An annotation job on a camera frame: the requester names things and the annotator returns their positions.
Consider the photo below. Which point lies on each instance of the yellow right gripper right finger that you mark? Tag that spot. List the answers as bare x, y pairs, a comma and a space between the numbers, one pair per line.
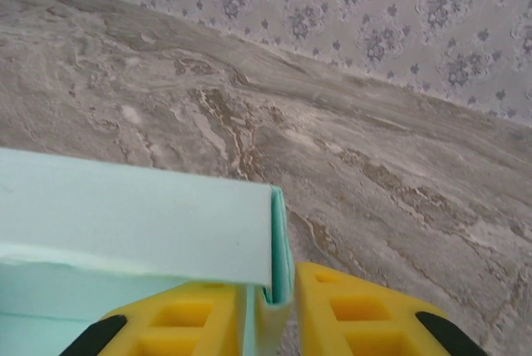
357, 314

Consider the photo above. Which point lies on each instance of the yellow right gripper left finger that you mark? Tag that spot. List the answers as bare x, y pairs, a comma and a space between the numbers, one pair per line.
178, 322

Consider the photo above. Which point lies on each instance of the light blue paper box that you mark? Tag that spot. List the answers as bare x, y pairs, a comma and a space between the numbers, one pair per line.
124, 214

